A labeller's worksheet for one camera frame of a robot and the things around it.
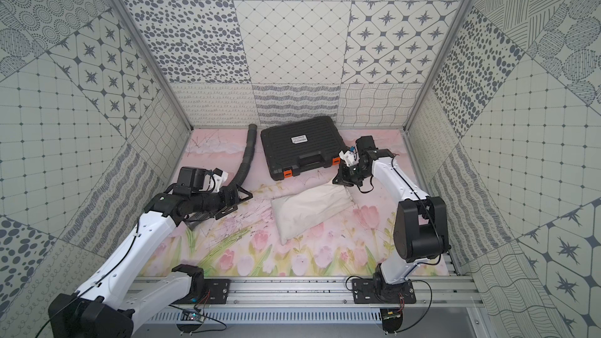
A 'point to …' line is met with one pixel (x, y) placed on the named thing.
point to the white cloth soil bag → (293, 210)
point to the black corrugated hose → (253, 129)
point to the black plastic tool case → (302, 145)
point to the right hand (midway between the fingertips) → (335, 183)
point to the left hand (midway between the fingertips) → (242, 195)
